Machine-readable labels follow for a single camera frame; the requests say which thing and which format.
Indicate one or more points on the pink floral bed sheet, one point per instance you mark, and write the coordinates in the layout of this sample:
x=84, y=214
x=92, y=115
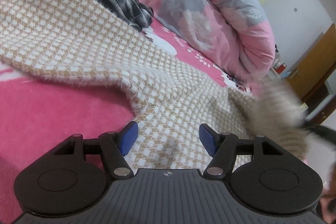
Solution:
x=37, y=114

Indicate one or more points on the pink grey floral quilt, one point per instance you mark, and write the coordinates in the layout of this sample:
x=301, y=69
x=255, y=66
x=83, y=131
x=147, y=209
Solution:
x=234, y=34

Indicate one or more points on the brown wooden door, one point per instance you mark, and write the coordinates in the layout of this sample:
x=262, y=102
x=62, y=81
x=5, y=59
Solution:
x=313, y=78

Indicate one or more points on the red thermos bottle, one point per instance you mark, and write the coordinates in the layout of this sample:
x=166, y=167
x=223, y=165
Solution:
x=281, y=68

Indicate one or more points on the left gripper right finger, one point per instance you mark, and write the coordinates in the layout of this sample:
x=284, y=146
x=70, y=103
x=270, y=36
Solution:
x=226, y=147

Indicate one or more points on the beige white houndstooth knit garment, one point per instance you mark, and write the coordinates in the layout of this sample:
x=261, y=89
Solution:
x=81, y=42

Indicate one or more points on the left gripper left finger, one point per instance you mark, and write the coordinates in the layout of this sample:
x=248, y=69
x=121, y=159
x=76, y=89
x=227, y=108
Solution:
x=112, y=147

